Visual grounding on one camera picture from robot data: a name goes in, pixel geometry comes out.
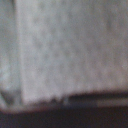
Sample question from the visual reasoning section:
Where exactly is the black air fryer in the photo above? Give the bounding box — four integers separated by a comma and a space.
0, 91, 128, 128

